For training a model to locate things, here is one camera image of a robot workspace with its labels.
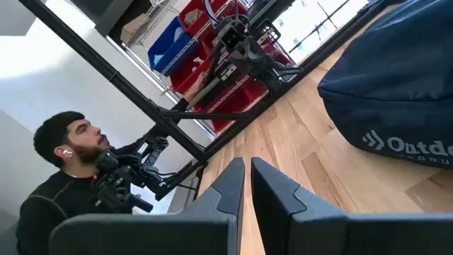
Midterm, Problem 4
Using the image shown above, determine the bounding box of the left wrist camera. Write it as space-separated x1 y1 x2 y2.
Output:
219 19 248 50

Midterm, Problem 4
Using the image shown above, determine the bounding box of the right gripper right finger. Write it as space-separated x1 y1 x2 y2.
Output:
251 157 453 255

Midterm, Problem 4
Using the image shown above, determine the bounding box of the brown cardboard box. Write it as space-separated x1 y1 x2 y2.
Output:
120 13 150 45

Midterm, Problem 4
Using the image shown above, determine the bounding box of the person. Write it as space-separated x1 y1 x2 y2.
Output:
16 72 207 255

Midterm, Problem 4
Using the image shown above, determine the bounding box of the red storage bin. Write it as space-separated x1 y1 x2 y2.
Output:
178 0 248 37
193 78 268 133
169 42 215 96

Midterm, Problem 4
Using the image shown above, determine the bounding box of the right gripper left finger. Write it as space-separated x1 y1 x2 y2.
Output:
49 157 246 255

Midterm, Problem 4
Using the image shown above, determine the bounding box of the blue storage bin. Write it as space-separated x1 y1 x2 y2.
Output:
147 16 200 77

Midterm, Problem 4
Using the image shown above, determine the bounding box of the black aluminium table frame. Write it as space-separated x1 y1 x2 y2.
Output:
17 0 404 203

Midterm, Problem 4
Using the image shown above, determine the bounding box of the navy blue backpack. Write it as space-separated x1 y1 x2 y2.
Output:
317 0 453 170

